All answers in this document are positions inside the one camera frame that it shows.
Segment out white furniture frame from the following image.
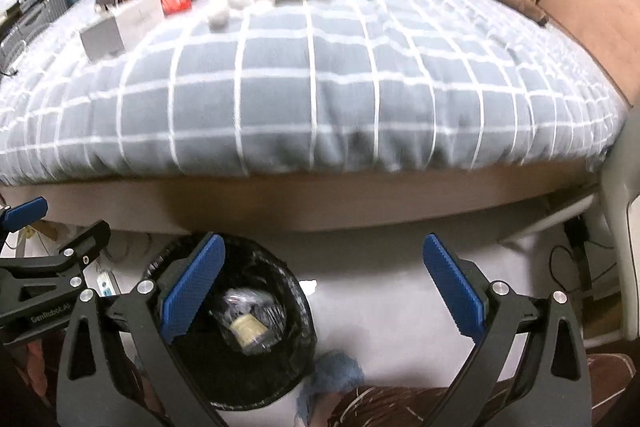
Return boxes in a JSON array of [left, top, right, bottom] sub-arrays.
[[500, 107, 640, 343]]

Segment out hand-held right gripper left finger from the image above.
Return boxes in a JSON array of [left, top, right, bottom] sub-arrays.
[[56, 232, 226, 427]]

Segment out grey cardboard box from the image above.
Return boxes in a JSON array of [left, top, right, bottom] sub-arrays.
[[79, 0, 166, 62]]

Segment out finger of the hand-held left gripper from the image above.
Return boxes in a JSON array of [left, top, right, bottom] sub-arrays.
[[0, 220, 112, 281], [0, 197, 50, 238]]

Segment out black cable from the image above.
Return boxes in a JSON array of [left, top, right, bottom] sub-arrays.
[[549, 217, 596, 293]]

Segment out grey checked bed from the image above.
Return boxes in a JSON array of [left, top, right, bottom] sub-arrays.
[[0, 0, 628, 233]]

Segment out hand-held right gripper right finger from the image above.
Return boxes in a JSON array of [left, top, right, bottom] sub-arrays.
[[422, 233, 593, 427]]

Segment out grey suitcase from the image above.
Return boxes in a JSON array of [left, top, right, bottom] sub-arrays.
[[0, 0, 68, 62]]

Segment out white power strip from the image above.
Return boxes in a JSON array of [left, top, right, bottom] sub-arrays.
[[95, 269, 118, 298]]

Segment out black lined trash bin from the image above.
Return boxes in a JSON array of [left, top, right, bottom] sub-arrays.
[[142, 234, 318, 408]]

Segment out blue cloth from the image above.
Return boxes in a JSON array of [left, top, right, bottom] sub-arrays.
[[295, 349, 366, 427]]

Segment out clear plastic wrapped item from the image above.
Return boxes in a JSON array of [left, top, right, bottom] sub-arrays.
[[212, 288, 286, 355]]

